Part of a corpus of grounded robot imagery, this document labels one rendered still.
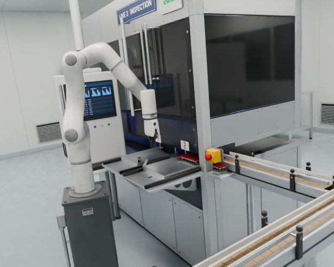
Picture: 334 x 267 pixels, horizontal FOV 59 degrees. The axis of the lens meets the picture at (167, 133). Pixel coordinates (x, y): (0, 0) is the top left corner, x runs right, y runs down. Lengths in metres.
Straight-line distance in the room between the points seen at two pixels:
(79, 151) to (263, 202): 1.38
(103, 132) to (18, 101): 4.56
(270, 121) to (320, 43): 4.45
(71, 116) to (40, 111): 5.36
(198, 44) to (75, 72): 0.69
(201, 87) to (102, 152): 1.17
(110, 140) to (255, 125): 1.21
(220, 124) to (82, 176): 0.88
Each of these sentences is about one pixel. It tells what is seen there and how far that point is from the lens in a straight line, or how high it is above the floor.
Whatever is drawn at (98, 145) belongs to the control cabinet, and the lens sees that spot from 2.53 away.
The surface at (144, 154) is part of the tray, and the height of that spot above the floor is 0.88.
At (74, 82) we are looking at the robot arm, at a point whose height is 1.49.
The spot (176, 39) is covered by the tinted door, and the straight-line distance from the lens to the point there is 1.89.
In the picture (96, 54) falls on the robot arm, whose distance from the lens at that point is 1.64.
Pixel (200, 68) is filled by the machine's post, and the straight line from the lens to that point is 1.72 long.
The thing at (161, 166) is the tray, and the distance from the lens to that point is 1.99.
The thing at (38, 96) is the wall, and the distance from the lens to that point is 6.99.
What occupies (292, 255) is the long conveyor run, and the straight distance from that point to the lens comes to 1.09.
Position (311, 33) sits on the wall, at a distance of 6.64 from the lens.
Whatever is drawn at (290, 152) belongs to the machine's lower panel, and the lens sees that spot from 2.47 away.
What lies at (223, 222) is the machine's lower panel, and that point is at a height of 0.49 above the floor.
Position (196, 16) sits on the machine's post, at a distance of 1.74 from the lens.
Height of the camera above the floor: 1.52
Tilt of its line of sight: 12 degrees down
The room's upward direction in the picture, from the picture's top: 5 degrees counter-clockwise
